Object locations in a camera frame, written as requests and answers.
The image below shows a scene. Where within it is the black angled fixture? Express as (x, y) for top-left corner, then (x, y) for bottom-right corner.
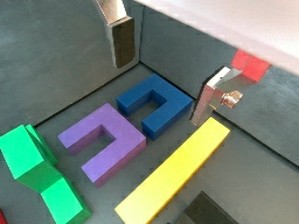
(174, 192), (239, 224)

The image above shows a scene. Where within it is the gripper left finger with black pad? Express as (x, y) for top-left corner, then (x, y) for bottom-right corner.
(94, 0), (137, 68)

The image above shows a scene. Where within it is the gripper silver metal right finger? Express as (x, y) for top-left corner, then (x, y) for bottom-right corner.
(191, 66), (257, 126)

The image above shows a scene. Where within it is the blue U-shaped block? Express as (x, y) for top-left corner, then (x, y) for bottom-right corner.
(117, 73), (193, 140)

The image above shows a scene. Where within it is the green arch-shaped block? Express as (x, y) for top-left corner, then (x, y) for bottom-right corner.
(0, 124), (91, 224)

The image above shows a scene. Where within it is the yellow long bar block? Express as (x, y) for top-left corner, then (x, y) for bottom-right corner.
(115, 117), (230, 224)

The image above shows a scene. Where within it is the purple U-shaped block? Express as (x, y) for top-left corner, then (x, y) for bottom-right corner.
(59, 103), (146, 187)

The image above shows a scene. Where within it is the red board with cutouts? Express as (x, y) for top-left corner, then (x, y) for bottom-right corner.
(231, 50), (271, 82)

